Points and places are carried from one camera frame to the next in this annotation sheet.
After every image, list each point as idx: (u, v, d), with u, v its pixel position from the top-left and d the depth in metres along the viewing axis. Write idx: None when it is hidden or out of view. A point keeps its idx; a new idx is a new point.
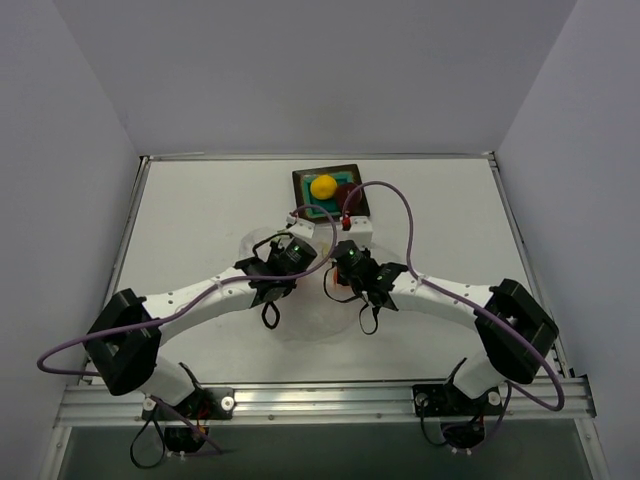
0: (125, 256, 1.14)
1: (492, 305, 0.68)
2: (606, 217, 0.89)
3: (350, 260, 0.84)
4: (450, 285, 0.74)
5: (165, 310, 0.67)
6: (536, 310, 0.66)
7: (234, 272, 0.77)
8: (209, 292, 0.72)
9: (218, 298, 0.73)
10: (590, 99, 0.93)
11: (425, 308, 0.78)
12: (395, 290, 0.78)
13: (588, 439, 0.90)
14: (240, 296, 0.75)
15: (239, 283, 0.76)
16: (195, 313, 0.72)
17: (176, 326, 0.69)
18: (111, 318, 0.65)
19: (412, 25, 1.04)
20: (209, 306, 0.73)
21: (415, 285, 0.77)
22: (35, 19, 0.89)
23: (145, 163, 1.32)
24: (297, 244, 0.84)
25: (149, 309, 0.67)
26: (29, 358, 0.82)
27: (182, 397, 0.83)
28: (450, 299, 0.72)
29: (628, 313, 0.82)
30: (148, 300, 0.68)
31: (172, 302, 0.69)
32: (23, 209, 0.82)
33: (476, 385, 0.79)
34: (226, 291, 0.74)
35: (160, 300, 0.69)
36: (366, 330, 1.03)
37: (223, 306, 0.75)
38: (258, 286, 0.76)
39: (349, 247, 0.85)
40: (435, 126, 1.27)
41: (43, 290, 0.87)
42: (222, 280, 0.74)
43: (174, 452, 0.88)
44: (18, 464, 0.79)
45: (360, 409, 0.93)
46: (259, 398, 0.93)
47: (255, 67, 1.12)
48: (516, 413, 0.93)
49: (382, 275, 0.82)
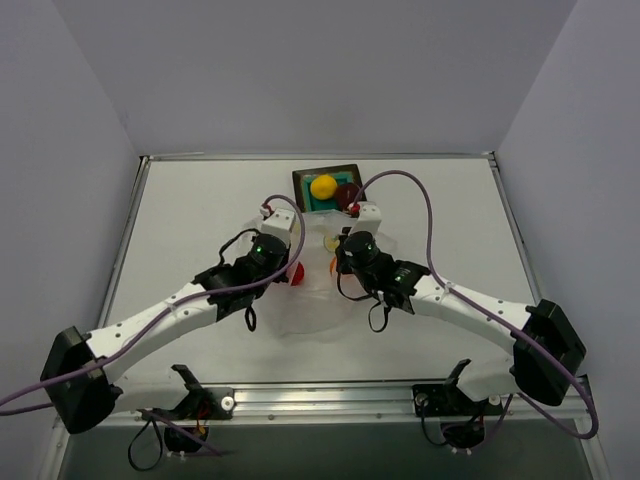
0: (125, 256, 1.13)
1: (528, 328, 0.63)
2: (606, 216, 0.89)
3: (366, 256, 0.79)
4: (482, 298, 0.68)
5: (112, 347, 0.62)
6: (569, 333, 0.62)
7: (191, 289, 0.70)
8: (161, 317, 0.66)
9: (171, 322, 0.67)
10: (591, 98, 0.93)
11: (444, 316, 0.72)
12: (417, 295, 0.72)
13: (588, 438, 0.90)
14: (199, 315, 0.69)
15: (196, 301, 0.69)
16: (150, 341, 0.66)
17: (129, 359, 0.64)
18: (58, 360, 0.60)
19: (412, 25, 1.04)
20: (163, 331, 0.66)
21: (440, 293, 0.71)
22: (36, 19, 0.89)
23: (145, 163, 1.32)
24: (260, 243, 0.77)
25: (94, 349, 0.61)
26: (28, 359, 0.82)
27: (175, 402, 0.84)
28: (481, 315, 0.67)
29: (628, 312, 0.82)
30: (95, 336, 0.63)
31: (120, 337, 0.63)
32: (24, 209, 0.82)
33: (481, 388, 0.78)
34: (181, 313, 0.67)
35: (107, 336, 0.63)
36: (373, 326, 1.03)
37: (180, 328, 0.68)
38: (219, 300, 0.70)
39: (367, 242, 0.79)
40: (435, 126, 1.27)
41: (43, 290, 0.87)
42: (176, 301, 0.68)
43: (174, 452, 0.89)
44: (19, 464, 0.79)
45: (360, 409, 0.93)
46: (259, 398, 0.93)
47: (255, 67, 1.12)
48: (515, 413, 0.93)
49: (401, 277, 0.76)
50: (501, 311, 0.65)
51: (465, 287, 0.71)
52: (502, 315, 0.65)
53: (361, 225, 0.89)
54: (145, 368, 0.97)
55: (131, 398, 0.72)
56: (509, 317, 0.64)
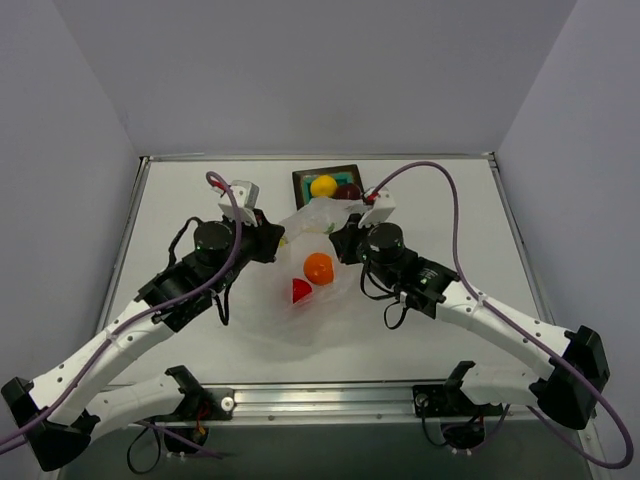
0: (125, 256, 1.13)
1: (567, 355, 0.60)
2: (606, 216, 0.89)
3: (395, 252, 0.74)
4: (516, 315, 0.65)
5: (54, 394, 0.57)
6: (604, 363, 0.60)
7: (134, 309, 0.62)
8: (99, 354, 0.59)
9: (115, 353, 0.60)
10: (590, 100, 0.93)
11: (470, 327, 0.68)
12: (447, 302, 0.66)
13: (588, 439, 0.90)
14: (146, 336, 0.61)
15: (140, 322, 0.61)
16: (99, 377, 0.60)
17: (83, 397, 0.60)
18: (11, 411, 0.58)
19: (412, 25, 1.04)
20: (110, 364, 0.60)
21: (473, 304, 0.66)
22: (35, 19, 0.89)
23: (145, 163, 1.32)
24: (199, 240, 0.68)
25: (36, 400, 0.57)
26: (28, 359, 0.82)
27: (172, 406, 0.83)
28: (517, 335, 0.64)
29: (628, 312, 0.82)
30: (37, 384, 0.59)
31: (62, 382, 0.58)
32: (23, 208, 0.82)
33: (486, 394, 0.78)
34: (124, 341, 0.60)
35: (49, 382, 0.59)
36: (389, 322, 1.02)
37: (131, 353, 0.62)
38: (170, 314, 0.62)
39: (396, 240, 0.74)
40: (435, 126, 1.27)
41: (42, 290, 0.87)
42: (115, 330, 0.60)
43: (174, 452, 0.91)
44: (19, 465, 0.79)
45: (360, 409, 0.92)
46: (258, 399, 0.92)
47: (255, 66, 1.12)
48: (515, 413, 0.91)
49: (426, 280, 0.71)
50: (538, 334, 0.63)
51: (499, 301, 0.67)
52: (539, 339, 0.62)
53: (373, 214, 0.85)
54: (144, 367, 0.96)
55: (115, 418, 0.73)
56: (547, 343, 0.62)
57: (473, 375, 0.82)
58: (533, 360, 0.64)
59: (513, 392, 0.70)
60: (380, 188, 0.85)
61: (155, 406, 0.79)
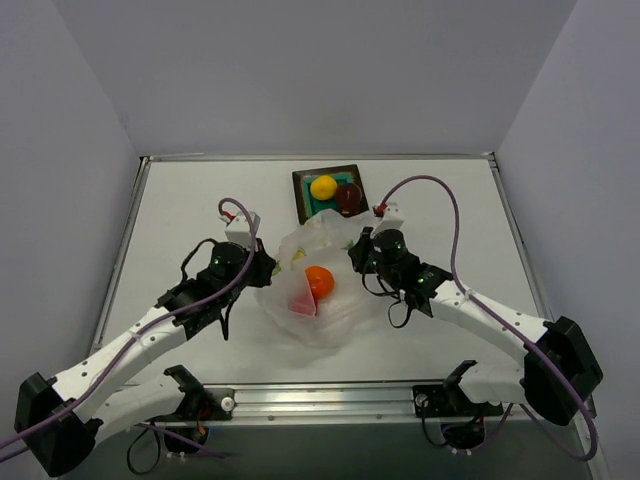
0: (125, 256, 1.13)
1: (543, 343, 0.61)
2: (606, 216, 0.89)
3: (395, 253, 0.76)
4: (499, 308, 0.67)
5: (80, 388, 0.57)
6: (587, 354, 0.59)
7: (155, 314, 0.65)
8: (126, 349, 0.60)
9: (139, 352, 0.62)
10: (590, 99, 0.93)
11: (460, 321, 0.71)
12: (438, 298, 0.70)
13: (588, 439, 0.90)
14: (167, 338, 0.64)
15: (162, 325, 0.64)
16: (121, 375, 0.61)
17: (100, 396, 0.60)
18: (26, 408, 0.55)
19: (411, 25, 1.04)
20: (133, 362, 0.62)
21: (460, 298, 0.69)
22: (36, 19, 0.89)
23: (145, 163, 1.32)
24: (217, 254, 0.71)
25: (61, 393, 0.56)
26: (28, 359, 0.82)
27: (173, 406, 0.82)
28: (497, 325, 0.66)
29: (628, 312, 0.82)
30: (60, 379, 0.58)
31: (87, 376, 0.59)
32: (23, 208, 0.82)
33: (483, 391, 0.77)
34: (147, 341, 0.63)
35: (72, 377, 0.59)
36: (394, 322, 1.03)
37: (151, 354, 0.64)
38: (185, 320, 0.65)
39: (396, 241, 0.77)
40: (435, 126, 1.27)
41: (42, 290, 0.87)
42: (139, 329, 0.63)
43: (174, 453, 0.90)
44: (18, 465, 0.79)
45: (360, 410, 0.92)
46: (258, 398, 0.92)
47: (255, 66, 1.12)
48: (515, 413, 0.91)
49: (423, 279, 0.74)
50: (517, 323, 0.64)
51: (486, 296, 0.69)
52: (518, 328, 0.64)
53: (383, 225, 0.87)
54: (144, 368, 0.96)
55: (117, 421, 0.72)
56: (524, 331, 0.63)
57: (472, 372, 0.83)
58: (514, 350, 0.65)
59: (507, 388, 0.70)
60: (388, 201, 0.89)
61: (156, 406, 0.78)
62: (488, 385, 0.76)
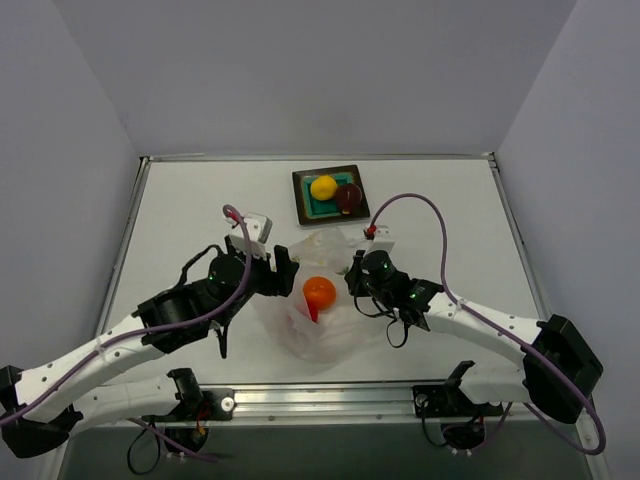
0: (125, 257, 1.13)
1: (539, 343, 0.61)
2: (606, 216, 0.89)
3: (383, 273, 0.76)
4: (492, 314, 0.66)
5: (34, 393, 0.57)
6: (584, 348, 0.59)
7: (128, 326, 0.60)
8: (82, 364, 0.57)
9: (98, 367, 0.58)
10: (590, 100, 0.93)
11: (457, 332, 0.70)
12: (431, 312, 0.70)
13: (588, 439, 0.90)
14: (134, 354, 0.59)
15: (130, 340, 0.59)
16: (78, 387, 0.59)
17: (59, 400, 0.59)
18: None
19: (412, 25, 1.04)
20: (90, 377, 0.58)
21: (453, 309, 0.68)
22: (36, 20, 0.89)
23: (145, 163, 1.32)
24: (214, 269, 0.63)
25: (19, 394, 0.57)
26: (29, 360, 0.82)
27: (170, 407, 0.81)
28: (492, 330, 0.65)
29: (628, 313, 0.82)
30: (25, 377, 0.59)
31: (44, 383, 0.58)
32: (22, 208, 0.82)
33: (484, 393, 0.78)
34: (110, 356, 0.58)
35: (32, 379, 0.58)
36: (394, 343, 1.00)
37: (116, 368, 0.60)
38: (155, 339, 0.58)
39: (383, 261, 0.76)
40: (435, 127, 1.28)
41: (43, 291, 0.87)
42: (104, 342, 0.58)
43: (174, 453, 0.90)
44: (19, 464, 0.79)
45: (360, 410, 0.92)
46: (259, 399, 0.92)
47: (255, 67, 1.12)
48: (516, 413, 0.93)
49: (415, 294, 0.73)
50: (511, 328, 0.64)
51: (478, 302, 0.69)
52: (512, 331, 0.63)
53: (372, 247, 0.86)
54: (144, 368, 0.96)
55: (101, 416, 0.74)
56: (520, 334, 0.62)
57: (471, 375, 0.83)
58: (512, 353, 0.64)
59: (509, 390, 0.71)
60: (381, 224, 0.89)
61: (147, 407, 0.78)
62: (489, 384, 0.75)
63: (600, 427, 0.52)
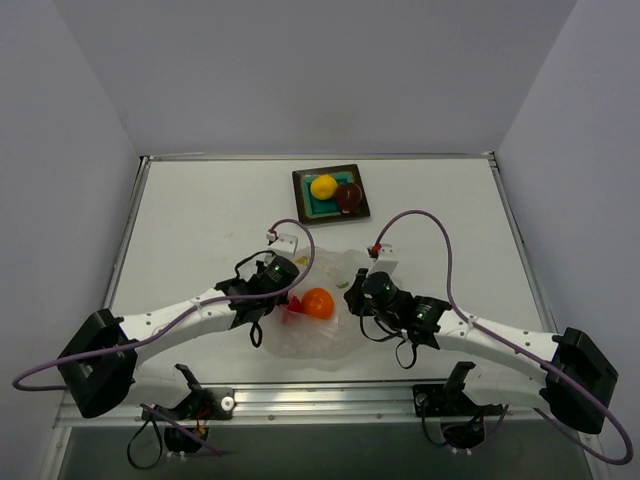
0: (125, 256, 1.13)
1: (557, 359, 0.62)
2: (606, 215, 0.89)
3: (386, 295, 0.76)
4: (505, 331, 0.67)
5: (142, 333, 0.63)
6: (598, 359, 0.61)
7: (212, 292, 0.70)
8: (187, 314, 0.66)
9: (196, 320, 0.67)
10: (591, 99, 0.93)
11: (469, 350, 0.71)
12: (442, 333, 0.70)
13: (587, 438, 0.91)
14: (222, 316, 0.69)
15: (219, 303, 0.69)
16: (172, 336, 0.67)
17: (151, 348, 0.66)
18: (87, 338, 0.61)
19: (411, 24, 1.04)
20: (186, 327, 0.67)
21: (465, 328, 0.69)
22: (35, 19, 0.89)
23: (145, 163, 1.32)
24: (277, 263, 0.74)
25: (127, 331, 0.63)
26: (30, 359, 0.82)
27: (176, 402, 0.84)
28: (508, 349, 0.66)
29: (628, 312, 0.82)
30: (126, 320, 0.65)
31: (150, 324, 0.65)
32: (21, 206, 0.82)
33: (490, 396, 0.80)
34: (205, 313, 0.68)
35: (137, 323, 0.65)
36: (404, 365, 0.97)
37: (201, 327, 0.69)
38: (238, 306, 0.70)
39: (385, 282, 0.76)
40: (435, 126, 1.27)
41: (43, 290, 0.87)
42: (202, 301, 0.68)
43: (174, 452, 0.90)
44: (18, 464, 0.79)
45: (360, 409, 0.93)
46: (259, 398, 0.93)
47: (254, 66, 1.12)
48: (515, 413, 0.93)
49: (422, 314, 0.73)
50: (528, 344, 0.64)
51: (489, 320, 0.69)
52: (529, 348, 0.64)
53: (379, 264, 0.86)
54: None
55: (141, 388, 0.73)
56: (537, 351, 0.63)
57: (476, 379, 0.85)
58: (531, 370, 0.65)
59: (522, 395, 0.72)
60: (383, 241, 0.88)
61: (171, 391, 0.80)
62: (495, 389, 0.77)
63: (622, 430, 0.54)
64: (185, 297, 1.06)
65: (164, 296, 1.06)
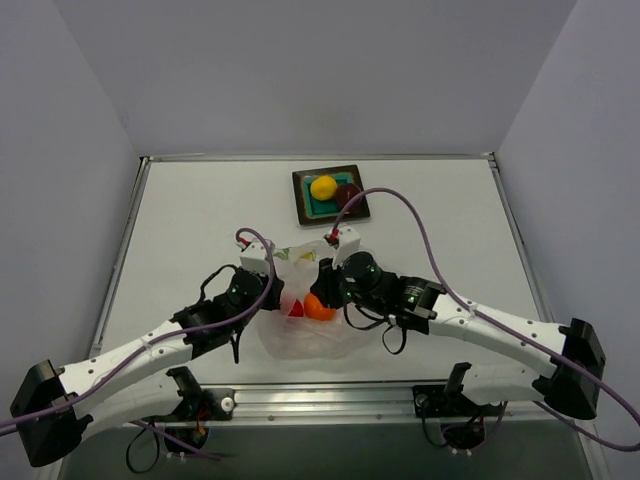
0: (125, 257, 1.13)
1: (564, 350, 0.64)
2: (606, 216, 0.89)
3: (370, 279, 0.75)
4: (509, 322, 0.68)
5: (84, 384, 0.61)
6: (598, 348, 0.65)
7: (166, 329, 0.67)
8: (134, 356, 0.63)
9: (147, 361, 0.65)
10: (590, 101, 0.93)
11: (465, 339, 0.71)
12: (439, 319, 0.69)
13: (588, 439, 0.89)
14: (176, 352, 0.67)
15: (172, 340, 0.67)
16: (120, 381, 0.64)
17: (98, 398, 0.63)
18: (29, 393, 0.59)
19: (411, 25, 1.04)
20: (135, 371, 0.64)
21: (465, 316, 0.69)
22: (35, 20, 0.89)
23: (145, 163, 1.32)
24: (235, 283, 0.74)
25: (66, 384, 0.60)
26: (30, 360, 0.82)
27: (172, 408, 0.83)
28: (514, 340, 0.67)
29: (628, 314, 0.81)
30: (68, 371, 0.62)
31: (93, 374, 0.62)
32: (21, 208, 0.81)
33: (489, 393, 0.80)
34: (155, 352, 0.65)
35: (78, 373, 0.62)
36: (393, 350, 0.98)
37: (157, 365, 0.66)
38: (195, 340, 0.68)
39: (368, 265, 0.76)
40: (435, 126, 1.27)
41: (41, 293, 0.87)
42: (151, 339, 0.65)
43: (174, 453, 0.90)
44: (20, 464, 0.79)
45: (360, 410, 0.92)
46: (258, 399, 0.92)
47: (254, 67, 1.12)
48: (515, 413, 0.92)
49: (413, 297, 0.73)
50: (534, 335, 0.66)
51: (488, 308, 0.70)
52: (535, 339, 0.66)
53: (340, 252, 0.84)
54: None
55: (112, 417, 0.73)
56: (544, 341, 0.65)
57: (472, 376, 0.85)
58: (535, 363, 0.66)
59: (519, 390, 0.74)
60: (340, 225, 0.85)
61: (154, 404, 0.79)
62: (492, 386, 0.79)
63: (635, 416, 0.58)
64: (185, 297, 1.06)
65: (164, 296, 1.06)
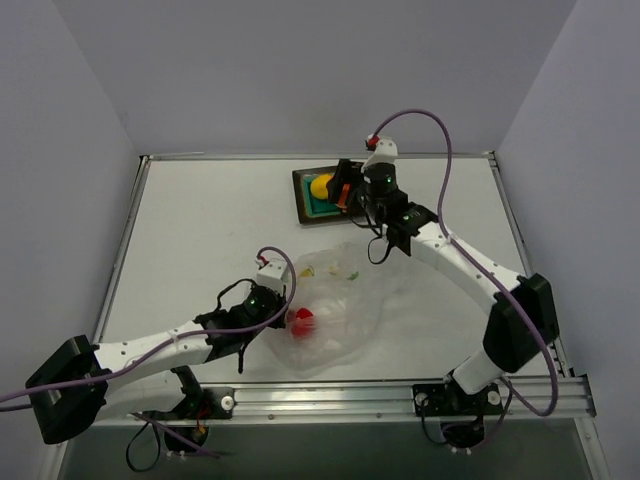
0: (125, 256, 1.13)
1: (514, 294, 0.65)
2: (605, 215, 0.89)
3: (384, 187, 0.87)
4: (479, 257, 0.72)
5: (117, 364, 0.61)
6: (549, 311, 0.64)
7: (193, 326, 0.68)
8: (162, 347, 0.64)
9: (172, 353, 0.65)
10: (591, 100, 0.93)
11: (437, 264, 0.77)
12: (419, 239, 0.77)
13: (588, 439, 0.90)
14: (198, 350, 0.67)
15: (196, 338, 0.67)
16: (145, 370, 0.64)
17: (122, 380, 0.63)
18: (58, 365, 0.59)
19: (410, 26, 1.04)
20: (161, 362, 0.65)
21: (441, 241, 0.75)
22: (36, 22, 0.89)
23: (145, 163, 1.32)
24: (255, 295, 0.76)
25: (100, 360, 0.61)
26: (30, 362, 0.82)
27: (170, 405, 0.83)
28: (472, 272, 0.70)
29: (626, 314, 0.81)
30: (102, 348, 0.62)
31: (125, 355, 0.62)
32: (22, 209, 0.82)
33: (474, 377, 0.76)
34: (181, 346, 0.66)
35: (112, 352, 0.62)
36: (374, 260, 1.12)
37: (178, 360, 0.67)
38: (214, 343, 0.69)
39: (387, 177, 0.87)
40: (436, 125, 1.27)
41: (42, 293, 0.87)
42: (179, 334, 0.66)
43: (174, 452, 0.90)
44: (19, 466, 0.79)
45: (359, 409, 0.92)
46: (258, 398, 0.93)
47: (253, 67, 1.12)
48: (515, 412, 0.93)
49: (409, 217, 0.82)
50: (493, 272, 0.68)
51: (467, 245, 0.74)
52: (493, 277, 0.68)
53: (373, 158, 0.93)
54: None
55: (120, 405, 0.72)
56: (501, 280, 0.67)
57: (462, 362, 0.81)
58: (483, 297, 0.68)
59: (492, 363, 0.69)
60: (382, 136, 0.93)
61: (159, 398, 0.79)
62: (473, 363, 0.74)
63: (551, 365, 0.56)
64: (185, 297, 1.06)
65: (164, 296, 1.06)
